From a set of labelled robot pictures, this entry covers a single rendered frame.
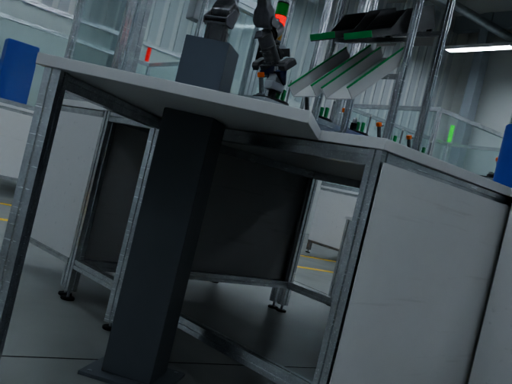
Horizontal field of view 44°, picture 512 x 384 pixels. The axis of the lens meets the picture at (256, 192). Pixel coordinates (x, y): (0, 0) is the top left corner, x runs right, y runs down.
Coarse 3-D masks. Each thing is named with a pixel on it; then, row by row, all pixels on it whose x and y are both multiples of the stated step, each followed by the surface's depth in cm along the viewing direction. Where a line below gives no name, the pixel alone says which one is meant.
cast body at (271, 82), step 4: (272, 76) 232; (276, 76) 231; (268, 80) 232; (272, 80) 232; (276, 80) 231; (264, 84) 233; (268, 84) 231; (272, 84) 230; (276, 84) 231; (280, 84) 233; (268, 88) 232; (272, 88) 230; (276, 88) 232; (280, 88) 233; (280, 92) 234
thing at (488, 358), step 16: (496, 272) 210; (496, 288) 209; (496, 304) 208; (496, 320) 207; (480, 336) 210; (496, 336) 206; (480, 352) 209; (496, 352) 205; (480, 368) 208; (496, 368) 204
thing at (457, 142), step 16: (352, 112) 806; (368, 112) 782; (384, 112) 760; (400, 112) 739; (416, 112) 719; (432, 112) 700; (400, 128) 734; (432, 128) 696; (448, 128) 704; (464, 128) 720; (448, 144) 708; (464, 144) 724; (480, 144) 740; (496, 144) 757; (448, 160) 712; (464, 160) 728; (480, 160) 744
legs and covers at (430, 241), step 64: (128, 128) 280; (128, 192) 286; (256, 192) 338; (384, 192) 165; (448, 192) 186; (256, 256) 346; (384, 256) 169; (448, 256) 192; (192, 320) 210; (384, 320) 174; (448, 320) 198
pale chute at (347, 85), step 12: (360, 60) 207; (372, 60) 209; (384, 60) 196; (396, 60) 198; (348, 72) 205; (360, 72) 208; (372, 72) 194; (384, 72) 196; (336, 84) 203; (348, 84) 204; (360, 84) 192; (372, 84) 194; (336, 96) 199; (348, 96) 194
